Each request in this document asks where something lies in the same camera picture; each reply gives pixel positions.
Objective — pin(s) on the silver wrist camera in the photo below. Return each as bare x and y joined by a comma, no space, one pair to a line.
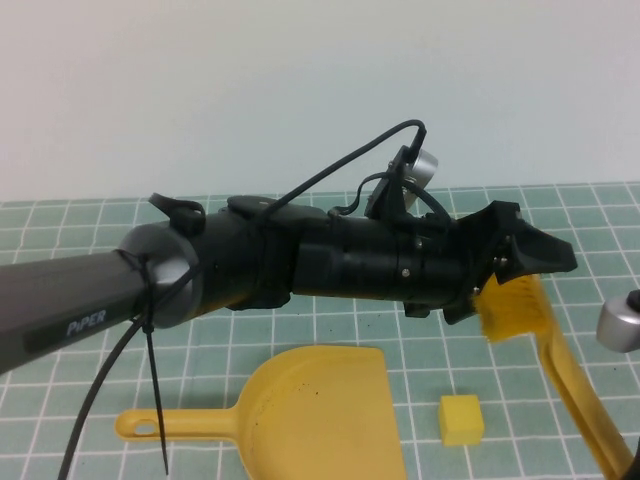
422,167
615,325

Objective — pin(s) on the black zip tie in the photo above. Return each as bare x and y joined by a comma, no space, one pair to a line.
156,400

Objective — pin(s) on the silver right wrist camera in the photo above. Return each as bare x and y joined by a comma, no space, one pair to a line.
615,325

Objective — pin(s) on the yellow hand brush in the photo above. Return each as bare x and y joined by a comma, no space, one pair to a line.
515,310

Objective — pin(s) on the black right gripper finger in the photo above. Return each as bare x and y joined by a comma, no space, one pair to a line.
632,462

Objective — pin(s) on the small yellow foam cube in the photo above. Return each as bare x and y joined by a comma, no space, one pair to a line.
461,421

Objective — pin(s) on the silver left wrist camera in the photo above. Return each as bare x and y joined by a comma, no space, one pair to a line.
422,167

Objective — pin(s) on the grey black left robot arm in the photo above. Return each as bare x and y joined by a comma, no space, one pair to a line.
75,295

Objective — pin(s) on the yellow plastic dustpan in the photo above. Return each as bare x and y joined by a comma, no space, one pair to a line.
320,410

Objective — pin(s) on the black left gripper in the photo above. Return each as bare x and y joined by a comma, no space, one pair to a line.
435,270

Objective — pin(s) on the green white-checked tablecloth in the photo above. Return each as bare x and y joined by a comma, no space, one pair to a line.
200,360

